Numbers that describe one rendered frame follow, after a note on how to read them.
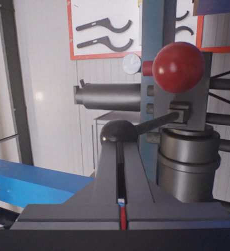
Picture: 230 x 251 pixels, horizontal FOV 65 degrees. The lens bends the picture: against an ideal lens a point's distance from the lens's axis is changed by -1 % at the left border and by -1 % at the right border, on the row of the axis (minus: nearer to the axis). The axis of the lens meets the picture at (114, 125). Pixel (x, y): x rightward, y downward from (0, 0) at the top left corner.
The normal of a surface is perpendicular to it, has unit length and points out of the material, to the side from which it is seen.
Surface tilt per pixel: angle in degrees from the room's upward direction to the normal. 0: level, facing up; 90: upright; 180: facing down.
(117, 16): 90
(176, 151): 71
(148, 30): 90
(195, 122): 90
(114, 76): 90
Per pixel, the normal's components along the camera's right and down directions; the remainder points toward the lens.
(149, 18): -0.35, 0.24
